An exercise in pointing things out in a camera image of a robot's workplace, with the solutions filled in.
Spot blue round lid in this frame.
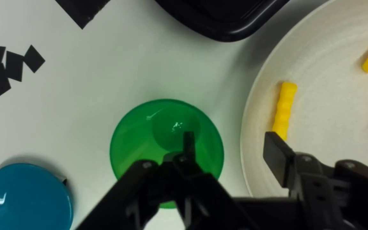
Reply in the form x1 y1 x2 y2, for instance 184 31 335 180
0 163 73 230

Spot black tape pieces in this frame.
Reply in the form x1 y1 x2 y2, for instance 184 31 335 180
0 45 44 95

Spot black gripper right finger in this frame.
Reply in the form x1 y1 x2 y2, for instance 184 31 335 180
263 131 295 187

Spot black plastic tray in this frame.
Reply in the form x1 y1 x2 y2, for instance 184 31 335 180
154 0 290 42

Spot green plastic cup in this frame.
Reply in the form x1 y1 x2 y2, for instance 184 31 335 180
108 98 225 209

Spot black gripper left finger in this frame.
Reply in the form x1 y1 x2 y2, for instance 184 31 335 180
182 131 195 160

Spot beige round plate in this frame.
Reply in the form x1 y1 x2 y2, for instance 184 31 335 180
240 0 368 196

